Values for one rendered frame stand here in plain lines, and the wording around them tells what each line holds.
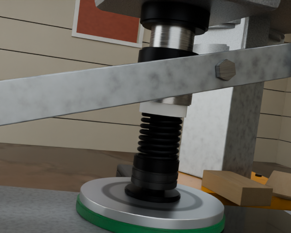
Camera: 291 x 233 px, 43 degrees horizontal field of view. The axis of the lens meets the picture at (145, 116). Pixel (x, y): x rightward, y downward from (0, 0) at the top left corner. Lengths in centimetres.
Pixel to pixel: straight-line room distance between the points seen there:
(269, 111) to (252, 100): 672
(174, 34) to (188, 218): 25
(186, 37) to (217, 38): 71
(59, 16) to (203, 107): 538
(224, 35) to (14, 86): 88
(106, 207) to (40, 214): 9
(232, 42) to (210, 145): 34
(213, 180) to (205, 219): 63
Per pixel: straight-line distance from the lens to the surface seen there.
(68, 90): 45
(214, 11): 54
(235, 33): 120
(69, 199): 59
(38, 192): 62
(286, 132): 809
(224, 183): 107
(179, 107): 52
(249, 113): 131
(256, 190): 104
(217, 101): 124
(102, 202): 50
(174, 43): 52
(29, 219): 50
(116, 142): 667
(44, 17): 648
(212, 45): 123
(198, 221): 49
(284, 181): 131
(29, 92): 44
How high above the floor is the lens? 103
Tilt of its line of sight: 3 degrees down
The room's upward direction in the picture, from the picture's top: 7 degrees clockwise
